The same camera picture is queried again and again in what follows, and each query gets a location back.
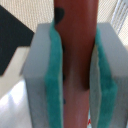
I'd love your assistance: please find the brown sausage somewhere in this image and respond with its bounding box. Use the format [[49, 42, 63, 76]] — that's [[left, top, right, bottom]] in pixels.
[[54, 0, 99, 128]]

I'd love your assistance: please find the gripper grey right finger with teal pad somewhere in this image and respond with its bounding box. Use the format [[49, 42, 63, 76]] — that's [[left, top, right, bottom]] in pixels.
[[89, 23, 128, 128]]

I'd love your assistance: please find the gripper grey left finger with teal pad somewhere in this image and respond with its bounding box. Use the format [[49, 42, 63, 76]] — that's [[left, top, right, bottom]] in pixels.
[[22, 23, 63, 128]]

